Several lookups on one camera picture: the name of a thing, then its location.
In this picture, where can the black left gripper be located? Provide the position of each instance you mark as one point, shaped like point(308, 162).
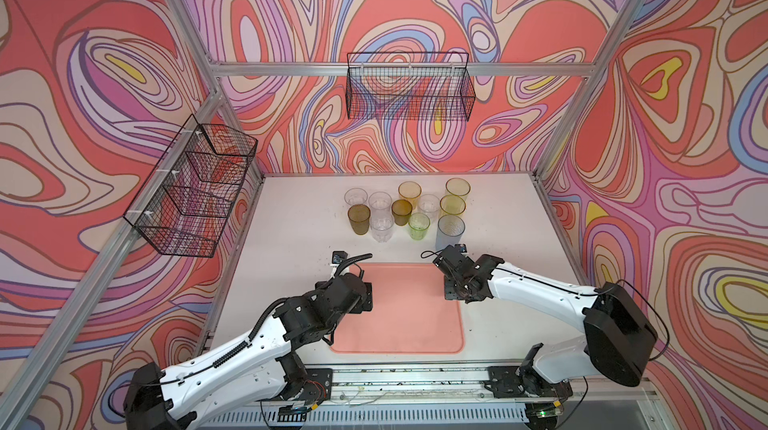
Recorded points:
point(360, 305)

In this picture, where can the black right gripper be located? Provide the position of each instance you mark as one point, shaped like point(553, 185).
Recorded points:
point(449, 292)

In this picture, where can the pink plastic tray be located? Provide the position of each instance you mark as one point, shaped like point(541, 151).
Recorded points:
point(409, 316)

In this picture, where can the clear glass tumbler front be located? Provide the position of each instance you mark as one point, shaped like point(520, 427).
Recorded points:
point(381, 226)

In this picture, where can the dark olive dotted glass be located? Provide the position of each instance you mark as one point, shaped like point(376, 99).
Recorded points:
point(359, 218)

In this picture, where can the clear faceted glass tumbler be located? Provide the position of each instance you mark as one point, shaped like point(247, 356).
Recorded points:
point(355, 196)

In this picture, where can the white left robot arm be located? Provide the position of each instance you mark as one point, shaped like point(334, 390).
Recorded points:
point(259, 365)

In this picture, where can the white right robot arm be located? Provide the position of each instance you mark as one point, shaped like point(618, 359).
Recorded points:
point(616, 338)

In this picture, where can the blue textured tall glass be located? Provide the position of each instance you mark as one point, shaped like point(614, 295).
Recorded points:
point(450, 229)

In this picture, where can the green glass tumbler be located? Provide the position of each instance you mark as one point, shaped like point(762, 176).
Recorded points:
point(418, 226)

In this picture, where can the yellow tall glass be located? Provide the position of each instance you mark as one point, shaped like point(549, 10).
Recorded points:
point(452, 205)

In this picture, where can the clear glass small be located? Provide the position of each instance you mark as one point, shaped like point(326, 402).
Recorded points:
point(429, 205)

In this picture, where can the yellow-green tall glass back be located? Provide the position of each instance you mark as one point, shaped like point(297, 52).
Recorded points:
point(458, 187)

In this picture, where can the small dark amber glass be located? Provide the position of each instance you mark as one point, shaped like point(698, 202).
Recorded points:
point(401, 211)

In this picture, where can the amber glass tumbler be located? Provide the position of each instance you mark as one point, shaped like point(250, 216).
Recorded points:
point(410, 191)

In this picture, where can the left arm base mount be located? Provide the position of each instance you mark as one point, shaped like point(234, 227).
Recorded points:
point(314, 388)

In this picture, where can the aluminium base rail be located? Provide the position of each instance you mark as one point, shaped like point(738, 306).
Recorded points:
point(384, 397)

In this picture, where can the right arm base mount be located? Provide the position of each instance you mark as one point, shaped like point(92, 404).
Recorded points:
point(510, 382)

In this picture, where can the black wire basket left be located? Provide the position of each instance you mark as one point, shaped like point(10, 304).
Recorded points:
point(201, 175)

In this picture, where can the black wire basket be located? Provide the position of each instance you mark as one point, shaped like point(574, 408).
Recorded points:
point(409, 86)
point(201, 175)

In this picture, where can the black wire basket back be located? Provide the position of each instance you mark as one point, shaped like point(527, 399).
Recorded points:
point(409, 86)

